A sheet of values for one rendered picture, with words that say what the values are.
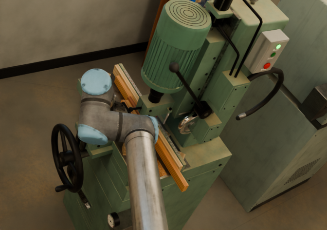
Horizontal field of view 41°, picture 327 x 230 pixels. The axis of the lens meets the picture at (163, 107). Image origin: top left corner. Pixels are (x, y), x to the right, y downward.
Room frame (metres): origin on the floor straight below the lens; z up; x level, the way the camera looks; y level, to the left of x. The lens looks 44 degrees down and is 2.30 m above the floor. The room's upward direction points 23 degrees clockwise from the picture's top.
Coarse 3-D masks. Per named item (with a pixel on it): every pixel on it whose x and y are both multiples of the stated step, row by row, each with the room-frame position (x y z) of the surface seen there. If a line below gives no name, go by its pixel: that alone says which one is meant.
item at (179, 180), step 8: (120, 80) 1.45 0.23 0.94; (120, 88) 1.43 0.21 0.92; (136, 104) 1.35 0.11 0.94; (160, 144) 1.19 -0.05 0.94; (160, 152) 1.17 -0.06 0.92; (168, 160) 1.13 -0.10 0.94; (168, 168) 1.12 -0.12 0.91; (176, 168) 1.11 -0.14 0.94; (176, 176) 1.08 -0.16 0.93; (184, 184) 1.05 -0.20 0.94
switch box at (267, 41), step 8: (264, 32) 1.41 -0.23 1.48; (272, 32) 1.44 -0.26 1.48; (280, 32) 1.46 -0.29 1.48; (256, 40) 1.41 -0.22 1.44; (264, 40) 1.39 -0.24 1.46; (272, 40) 1.38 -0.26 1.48; (280, 40) 1.41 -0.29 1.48; (288, 40) 1.44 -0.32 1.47; (256, 48) 1.40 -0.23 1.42; (264, 48) 1.38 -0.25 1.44; (272, 48) 1.39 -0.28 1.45; (280, 48) 1.42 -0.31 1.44; (248, 56) 1.41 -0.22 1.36; (256, 56) 1.38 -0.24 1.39; (264, 56) 1.37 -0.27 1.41; (248, 64) 1.39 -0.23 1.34; (256, 64) 1.37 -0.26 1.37; (264, 64) 1.40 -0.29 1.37; (272, 64) 1.43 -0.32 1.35; (256, 72) 1.38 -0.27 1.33
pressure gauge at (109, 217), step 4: (112, 212) 0.97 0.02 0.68; (108, 216) 0.96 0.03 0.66; (112, 216) 0.95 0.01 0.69; (116, 216) 0.95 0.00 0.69; (108, 220) 0.95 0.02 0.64; (112, 220) 0.94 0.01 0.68; (116, 220) 0.94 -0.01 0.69; (112, 224) 0.93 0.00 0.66; (116, 224) 0.93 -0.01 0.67; (112, 228) 0.92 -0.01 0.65
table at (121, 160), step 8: (80, 80) 1.39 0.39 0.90; (80, 88) 1.37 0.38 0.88; (120, 96) 1.39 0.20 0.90; (112, 144) 1.14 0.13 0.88; (120, 144) 1.14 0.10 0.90; (88, 152) 1.08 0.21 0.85; (96, 152) 1.08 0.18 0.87; (104, 152) 1.10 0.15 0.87; (112, 152) 1.13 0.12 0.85; (120, 152) 1.10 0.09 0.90; (120, 160) 1.09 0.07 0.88; (160, 160) 1.15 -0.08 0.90; (168, 176) 1.09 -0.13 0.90
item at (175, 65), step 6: (174, 66) 1.10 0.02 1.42; (174, 72) 1.10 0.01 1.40; (180, 78) 1.14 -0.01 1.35; (186, 84) 1.17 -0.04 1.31; (192, 96) 1.22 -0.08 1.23; (198, 102) 1.25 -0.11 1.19; (204, 102) 1.30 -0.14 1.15; (198, 108) 1.28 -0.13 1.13; (204, 108) 1.28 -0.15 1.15; (210, 108) 1.29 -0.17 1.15; (198, 114) 1.26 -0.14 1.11; (204, 114) 1.27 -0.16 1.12; (210, 114) 1.30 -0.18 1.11
